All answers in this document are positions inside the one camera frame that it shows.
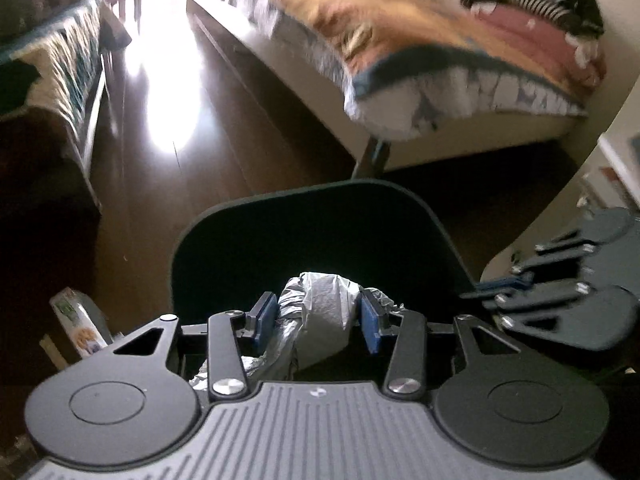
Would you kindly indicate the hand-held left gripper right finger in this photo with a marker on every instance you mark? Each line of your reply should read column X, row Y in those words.
column 371, row 324

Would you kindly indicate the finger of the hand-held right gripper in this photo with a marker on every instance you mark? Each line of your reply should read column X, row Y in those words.
column 505, row 286
column 555, row 264

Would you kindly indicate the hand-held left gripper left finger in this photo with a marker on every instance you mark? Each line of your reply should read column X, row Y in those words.
column 266, row 321

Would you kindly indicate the silver plastic bag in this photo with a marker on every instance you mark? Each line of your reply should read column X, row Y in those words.
column 320, row 315

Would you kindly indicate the black trash bin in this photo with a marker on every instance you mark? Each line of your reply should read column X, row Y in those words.
column 310, row 230

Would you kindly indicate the white shelf unit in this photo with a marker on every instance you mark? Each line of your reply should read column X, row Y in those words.
column 615, row 170

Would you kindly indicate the dark bed leg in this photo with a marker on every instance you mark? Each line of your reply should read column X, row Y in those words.
column 372, row 157

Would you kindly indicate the printed cardboard box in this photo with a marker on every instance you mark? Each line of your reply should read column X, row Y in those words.
column 80, row 322

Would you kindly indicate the sofa with patterned cover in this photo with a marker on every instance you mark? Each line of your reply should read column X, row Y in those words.
column 55, row 85

